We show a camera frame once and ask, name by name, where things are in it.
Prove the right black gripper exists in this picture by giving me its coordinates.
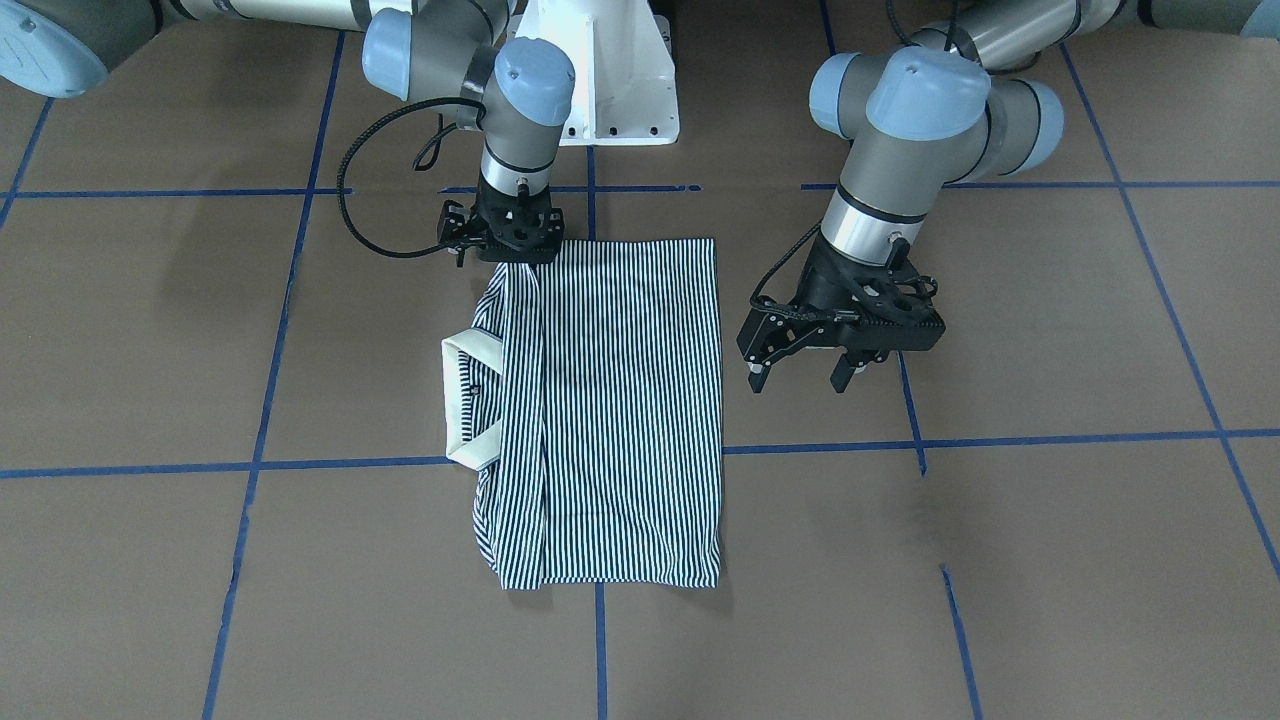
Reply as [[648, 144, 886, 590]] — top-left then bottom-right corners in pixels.
[[436, 179, 554, 268]]

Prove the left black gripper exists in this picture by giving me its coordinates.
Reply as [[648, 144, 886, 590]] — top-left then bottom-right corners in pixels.
[[736, 233, 910, 393]]

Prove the navy white striped polo shirt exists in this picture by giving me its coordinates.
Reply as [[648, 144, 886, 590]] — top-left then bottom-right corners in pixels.
[[442, 237, 723, 591]]

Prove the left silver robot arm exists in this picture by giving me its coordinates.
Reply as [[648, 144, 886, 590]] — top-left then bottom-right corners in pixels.
[[737, 1, 1277, 392]]

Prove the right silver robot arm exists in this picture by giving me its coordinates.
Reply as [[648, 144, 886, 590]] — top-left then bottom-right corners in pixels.
[[3, 1, 575, 265]]

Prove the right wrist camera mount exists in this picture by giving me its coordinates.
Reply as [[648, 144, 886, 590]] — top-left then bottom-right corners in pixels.
[[477, 208, 564, 265]]

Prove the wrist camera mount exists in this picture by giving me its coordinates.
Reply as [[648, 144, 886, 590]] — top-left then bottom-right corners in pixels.
[[477, 208, 564, 265], [852, 261, 946, 351]]

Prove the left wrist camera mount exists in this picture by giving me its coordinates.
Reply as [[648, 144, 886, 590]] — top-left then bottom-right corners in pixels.
[[852, 261, 946, 351]]

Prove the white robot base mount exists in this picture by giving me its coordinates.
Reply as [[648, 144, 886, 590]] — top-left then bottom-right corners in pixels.
[[511, 1, 681, 147]]

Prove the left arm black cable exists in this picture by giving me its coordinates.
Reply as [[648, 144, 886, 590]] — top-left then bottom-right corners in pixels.
[[750, 0, 961, 306]]

